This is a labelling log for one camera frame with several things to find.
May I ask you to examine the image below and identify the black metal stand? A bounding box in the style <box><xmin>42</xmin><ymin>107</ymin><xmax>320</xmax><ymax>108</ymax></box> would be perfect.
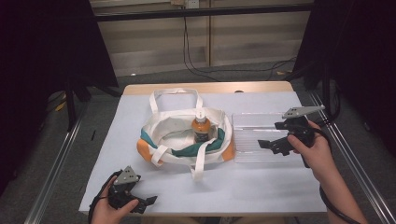
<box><xmin>285</xmin><ymin>60</ymin><xmax>342</xmax><ymax>125</ymax></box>
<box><xmin>64</xmin><ymin>76</ymin><xmax>124</xmax><ymax>133</ymax></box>

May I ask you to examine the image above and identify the person's left hand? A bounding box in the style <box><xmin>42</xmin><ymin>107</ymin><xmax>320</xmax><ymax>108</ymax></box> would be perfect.
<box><xmin>90</xmin><ymin>176</ymin><xmax>140</xmax><ymax>224</ymax></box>

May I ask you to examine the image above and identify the metal floor rail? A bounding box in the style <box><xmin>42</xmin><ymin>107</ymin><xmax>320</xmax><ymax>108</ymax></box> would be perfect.
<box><xmin>23</xmin><ymin>102</ymin><xmax>90</xmax><ymax>224</ymax></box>
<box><xmin>307</xmin><ymin>91</ymin><xmax>396</xmax><ymax>224</ymax></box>

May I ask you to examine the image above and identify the clear plastic tray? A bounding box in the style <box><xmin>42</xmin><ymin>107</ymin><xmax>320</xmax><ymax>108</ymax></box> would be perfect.
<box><xmin>231</xmin><ymin>112</ymin><xmax>305</xmax><ymax>164</ymax></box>

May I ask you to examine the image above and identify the black floor cable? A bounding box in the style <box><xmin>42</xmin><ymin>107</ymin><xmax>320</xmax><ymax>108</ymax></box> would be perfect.
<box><xmin>199</xmin><ymin>56</ymin><xmax>298</xmax><ymax>82</ymax></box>

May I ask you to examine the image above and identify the light blue table mat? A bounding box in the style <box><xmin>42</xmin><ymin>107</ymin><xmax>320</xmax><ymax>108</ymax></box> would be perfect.
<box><xmin>78</xmin><ymin>91</ymin><xmax>329</xmax><ymax>217</ymax></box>

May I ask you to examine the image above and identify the black curtain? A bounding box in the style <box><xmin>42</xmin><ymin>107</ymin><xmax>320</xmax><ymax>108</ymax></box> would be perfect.
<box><xmin>292</xmin><ymin>0</ymin><xmax>396</xmax><ymax>157</ymax></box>
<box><xmin>0</xmin><ymin>0</ymin><xmax>120</xmax><ymax>197</ymax></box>

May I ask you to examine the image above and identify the orange drink bottle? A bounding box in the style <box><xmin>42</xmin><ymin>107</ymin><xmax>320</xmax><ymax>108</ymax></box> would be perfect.
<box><xmin>191</xmin><ymin>108</ymin><xmax>212</xmax><ymax>145</ymax></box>

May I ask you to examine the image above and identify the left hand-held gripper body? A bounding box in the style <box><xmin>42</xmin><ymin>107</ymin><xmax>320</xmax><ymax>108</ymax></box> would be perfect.
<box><xmin>106</xmin><ymin>165</ymin><xmax>148</xmax><ymax>213</ymax></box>

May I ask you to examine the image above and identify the black wall cable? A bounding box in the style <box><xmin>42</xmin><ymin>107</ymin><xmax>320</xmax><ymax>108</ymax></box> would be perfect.
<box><xmin>182</xmin><ymin>15</ymin><xmax>220</xmax><ymax>82</ymax></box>

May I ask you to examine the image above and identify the white canvas tote bag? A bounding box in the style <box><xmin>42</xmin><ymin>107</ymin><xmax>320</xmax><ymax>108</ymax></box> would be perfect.
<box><xmin>135</xmin><ymin>88</ymin><xmax>236</xmax><ymax>182</ymax></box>

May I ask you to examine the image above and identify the person's right hand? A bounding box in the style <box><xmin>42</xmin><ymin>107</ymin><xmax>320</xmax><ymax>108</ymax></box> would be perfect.
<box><xmin>286</xmin><ymin>119</ymin><xmax>339</xmax><ymax>185</ymax></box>

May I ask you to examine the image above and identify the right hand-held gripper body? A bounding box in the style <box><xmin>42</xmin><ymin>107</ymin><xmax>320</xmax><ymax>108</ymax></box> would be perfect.
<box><xmin>274</xmin><ymin>105</ymin><xmax>327</xmax><ymax>149</ymax></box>

